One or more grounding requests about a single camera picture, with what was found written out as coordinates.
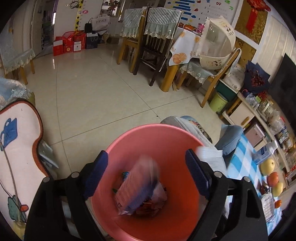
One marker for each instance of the red gift bag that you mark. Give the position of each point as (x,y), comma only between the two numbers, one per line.
(69,41)

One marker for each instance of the red berry sprig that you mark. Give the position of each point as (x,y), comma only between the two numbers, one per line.
(262,95)

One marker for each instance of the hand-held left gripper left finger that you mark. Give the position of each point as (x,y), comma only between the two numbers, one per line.
(97,173)

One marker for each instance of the cream mesh food cover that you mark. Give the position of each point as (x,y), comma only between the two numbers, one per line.
(217,44)

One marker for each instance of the white pouch with blue print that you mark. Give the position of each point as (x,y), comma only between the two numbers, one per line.
(268,206)

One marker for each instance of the red and white gift box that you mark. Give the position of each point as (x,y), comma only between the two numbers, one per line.
(59,47)

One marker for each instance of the colourful wall poster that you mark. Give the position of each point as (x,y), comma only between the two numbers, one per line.
(208,9)

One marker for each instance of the falling pink snack packet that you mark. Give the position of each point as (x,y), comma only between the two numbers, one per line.
(136,185)

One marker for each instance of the black television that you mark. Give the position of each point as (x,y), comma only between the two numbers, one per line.
(284,81)

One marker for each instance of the large white barcode packet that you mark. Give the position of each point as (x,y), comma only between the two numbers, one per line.
(214,160)

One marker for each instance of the red apple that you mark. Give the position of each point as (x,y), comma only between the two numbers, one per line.
(272,179)

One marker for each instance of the black shopping bag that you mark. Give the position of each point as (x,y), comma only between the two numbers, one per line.
(88,28)

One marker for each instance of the dark blue flower bouquet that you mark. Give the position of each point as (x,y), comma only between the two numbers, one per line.
(256,76)

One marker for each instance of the giraffe height wall sticker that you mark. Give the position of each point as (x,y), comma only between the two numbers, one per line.
(79,16)

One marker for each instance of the green storage box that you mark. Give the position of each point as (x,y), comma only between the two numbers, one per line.
(227,89)

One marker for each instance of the pale blue lace cloth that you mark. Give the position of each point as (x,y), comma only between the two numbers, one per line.
(11,90)

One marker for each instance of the grey and blue clothes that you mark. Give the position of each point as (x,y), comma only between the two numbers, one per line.
(182,124)

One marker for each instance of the large yellow pear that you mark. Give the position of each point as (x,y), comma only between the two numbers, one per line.
(277,189)

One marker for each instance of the white shopping bag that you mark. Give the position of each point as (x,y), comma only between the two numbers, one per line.
(100,23)

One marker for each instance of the dark chair with quilted cover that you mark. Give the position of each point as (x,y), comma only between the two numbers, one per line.
(161,23)

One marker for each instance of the red and black snack wrapper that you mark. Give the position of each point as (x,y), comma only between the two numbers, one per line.
(264,187)

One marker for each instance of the small yellow pear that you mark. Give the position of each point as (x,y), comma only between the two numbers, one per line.
(267,166)

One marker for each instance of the light wood chair quilted cover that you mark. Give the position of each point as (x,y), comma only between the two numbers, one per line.
(131,23)

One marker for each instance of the white rice bag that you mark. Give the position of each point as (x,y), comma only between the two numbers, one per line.
(235,74)

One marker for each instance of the orange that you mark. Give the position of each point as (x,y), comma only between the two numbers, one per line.
(278,204)

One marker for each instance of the pink plastic bucket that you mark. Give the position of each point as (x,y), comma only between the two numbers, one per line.
(166,150)

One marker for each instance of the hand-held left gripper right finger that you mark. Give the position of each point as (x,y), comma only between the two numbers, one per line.
(196,173)

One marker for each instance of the dark blue shopping bag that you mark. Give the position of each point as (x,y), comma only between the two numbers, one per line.
(91,41)

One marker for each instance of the green plastic bucket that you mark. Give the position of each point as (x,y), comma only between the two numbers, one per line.
(218,103)

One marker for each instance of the clear plastic bag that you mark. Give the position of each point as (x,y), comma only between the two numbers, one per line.
(276,122)

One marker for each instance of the blue checked tablecloth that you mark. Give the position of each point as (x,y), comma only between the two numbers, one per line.
(245,166)

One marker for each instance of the chair with lace cover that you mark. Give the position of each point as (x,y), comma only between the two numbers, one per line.
(13,55)

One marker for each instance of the red knot decoration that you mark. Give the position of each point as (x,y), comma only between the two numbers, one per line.
(253,16)

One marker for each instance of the table with orange-print cloth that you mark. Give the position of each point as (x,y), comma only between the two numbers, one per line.
(185,41)

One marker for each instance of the pack of small water bottles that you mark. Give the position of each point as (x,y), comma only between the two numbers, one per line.
(251,98)

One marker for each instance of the cream TV cabinet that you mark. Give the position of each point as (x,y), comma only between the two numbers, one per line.
(240,113)

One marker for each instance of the wooden chair with quilted cover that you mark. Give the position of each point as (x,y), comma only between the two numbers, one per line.
(209,92)

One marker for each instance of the white milk bottle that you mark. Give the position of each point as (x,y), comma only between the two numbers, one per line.
(264,153)

